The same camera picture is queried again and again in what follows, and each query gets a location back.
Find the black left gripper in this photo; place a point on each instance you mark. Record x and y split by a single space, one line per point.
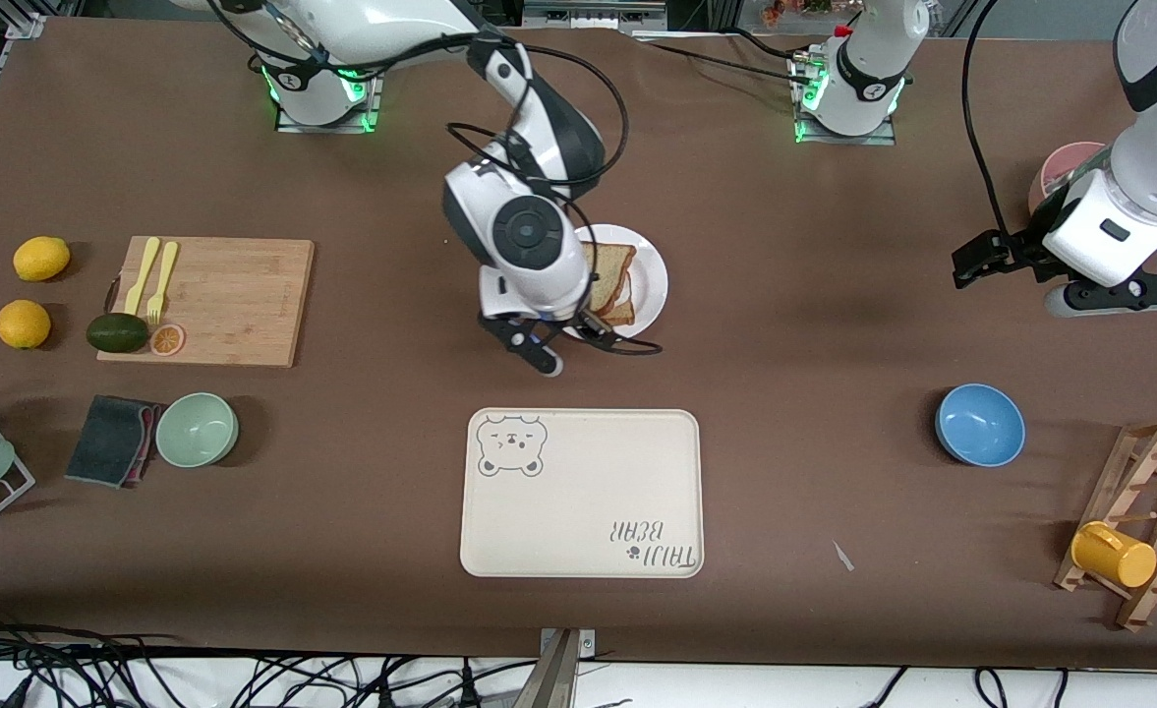
1020 249

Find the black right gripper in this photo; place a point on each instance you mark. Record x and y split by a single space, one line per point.
590 328

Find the fried egg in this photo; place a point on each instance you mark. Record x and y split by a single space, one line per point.
626 290

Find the plain brown bread slice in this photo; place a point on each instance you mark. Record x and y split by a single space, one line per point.
609 265

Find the white round plate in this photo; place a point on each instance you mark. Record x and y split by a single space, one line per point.
652 280

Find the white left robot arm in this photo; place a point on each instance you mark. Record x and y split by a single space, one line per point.
868 59

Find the pink bowl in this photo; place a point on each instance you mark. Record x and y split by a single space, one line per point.
1065 162

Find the blue bowl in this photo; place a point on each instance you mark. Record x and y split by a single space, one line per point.
981 425

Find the cream tray with bear print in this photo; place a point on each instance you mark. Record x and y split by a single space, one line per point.
578 511

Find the wooden mug rack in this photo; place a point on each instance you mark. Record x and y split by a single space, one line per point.
1119 492

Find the grey metal box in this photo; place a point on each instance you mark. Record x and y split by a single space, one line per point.
593 12

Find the yellow mug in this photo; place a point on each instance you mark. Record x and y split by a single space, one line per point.
1114 556

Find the small grey tape scrap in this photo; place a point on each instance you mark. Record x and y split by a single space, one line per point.
843 557

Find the wooden cutting board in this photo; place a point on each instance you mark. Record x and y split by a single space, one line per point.
224 305

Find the pale green bowl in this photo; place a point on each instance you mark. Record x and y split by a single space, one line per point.
195 430

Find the orange slice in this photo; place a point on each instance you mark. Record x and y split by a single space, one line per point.
167 340

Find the yellow plastic fork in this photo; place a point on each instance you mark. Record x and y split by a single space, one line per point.
163 275

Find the yellow plastic knife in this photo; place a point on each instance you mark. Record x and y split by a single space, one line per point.
144 265

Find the dark green avocado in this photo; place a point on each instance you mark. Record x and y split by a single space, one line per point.
116 332

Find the dark grey folded cloth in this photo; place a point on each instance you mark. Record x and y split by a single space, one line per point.
106 441

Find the yellow lemon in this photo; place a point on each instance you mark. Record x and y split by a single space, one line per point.
40 259

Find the round yellow orange fruit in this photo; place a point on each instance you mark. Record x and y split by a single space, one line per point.
24 324

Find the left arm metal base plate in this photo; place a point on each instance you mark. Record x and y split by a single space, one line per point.
834 140

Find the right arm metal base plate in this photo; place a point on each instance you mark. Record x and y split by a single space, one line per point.
322 128

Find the metal table bracket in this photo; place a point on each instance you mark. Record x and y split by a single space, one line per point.
558 678

